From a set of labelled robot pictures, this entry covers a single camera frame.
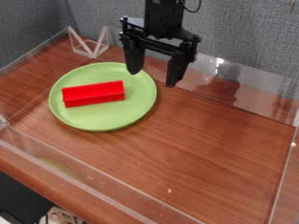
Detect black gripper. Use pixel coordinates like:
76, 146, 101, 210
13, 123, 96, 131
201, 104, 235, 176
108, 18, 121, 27
120, 0, 201, 88

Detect red rectangular block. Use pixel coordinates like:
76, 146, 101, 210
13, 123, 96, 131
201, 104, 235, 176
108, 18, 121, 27
61, 80, 125, 108

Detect green round plate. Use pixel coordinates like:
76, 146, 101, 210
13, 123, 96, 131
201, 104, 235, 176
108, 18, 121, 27
49, 62, 156, 131

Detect white power strip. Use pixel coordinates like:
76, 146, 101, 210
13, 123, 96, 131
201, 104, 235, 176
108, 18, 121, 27
48, 206, 87, 224

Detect black cable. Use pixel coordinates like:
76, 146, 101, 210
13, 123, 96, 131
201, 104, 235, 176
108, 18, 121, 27
179, 0, 203, 14

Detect clear acrylic enclosure walls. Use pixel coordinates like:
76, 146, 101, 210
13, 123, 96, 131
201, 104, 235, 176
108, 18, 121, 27
0, 32, 299, 224

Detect clear acrylic corner bracket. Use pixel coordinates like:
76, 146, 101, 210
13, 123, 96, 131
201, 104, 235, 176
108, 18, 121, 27
68, 26, 109, 59

